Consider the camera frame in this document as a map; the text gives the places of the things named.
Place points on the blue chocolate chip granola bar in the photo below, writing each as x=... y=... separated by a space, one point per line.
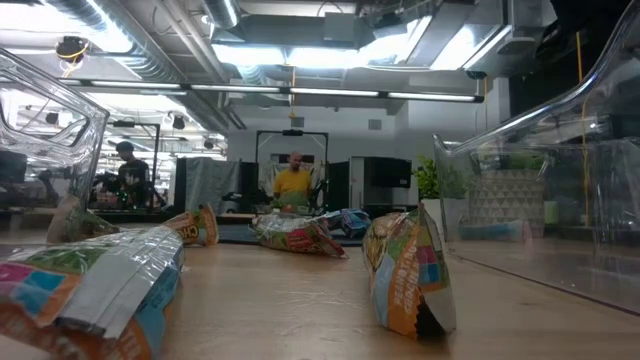
x=352 y=222

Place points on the green red granola bar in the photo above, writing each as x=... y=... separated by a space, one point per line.
x=300 y=237

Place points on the orange chewy granola bar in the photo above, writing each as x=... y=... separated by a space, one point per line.
x=197 y=227

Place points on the green candy bar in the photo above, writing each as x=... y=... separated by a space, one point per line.
x=407 y=280

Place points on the light blue granola bar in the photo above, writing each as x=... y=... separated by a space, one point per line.
x=495 y=231

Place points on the person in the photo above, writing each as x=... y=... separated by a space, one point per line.
x=131 y=172
x=292 y=182

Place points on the black cabinet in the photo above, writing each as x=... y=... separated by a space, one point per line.
x=387 y=172

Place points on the long ceiling light fixture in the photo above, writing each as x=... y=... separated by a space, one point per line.
x=325 y=92

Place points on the green plant white square pot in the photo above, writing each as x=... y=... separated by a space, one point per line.
x=427 y=180

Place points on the grey partition curtain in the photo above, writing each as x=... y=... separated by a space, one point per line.
x=210 y=180

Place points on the succulent in patterned pot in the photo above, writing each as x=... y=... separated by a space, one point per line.
x=507 y=200

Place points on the blue candy bar on table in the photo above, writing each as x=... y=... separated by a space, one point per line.
x=100 y=280

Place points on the clear plastic bin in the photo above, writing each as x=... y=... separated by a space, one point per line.
x=50 y=125
x=550 y=260

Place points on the black ceiling device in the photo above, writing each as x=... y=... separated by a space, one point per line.
x=71 y=48

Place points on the black metal frame rig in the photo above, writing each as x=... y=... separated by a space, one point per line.
x=292 y=132
x=157 y=150

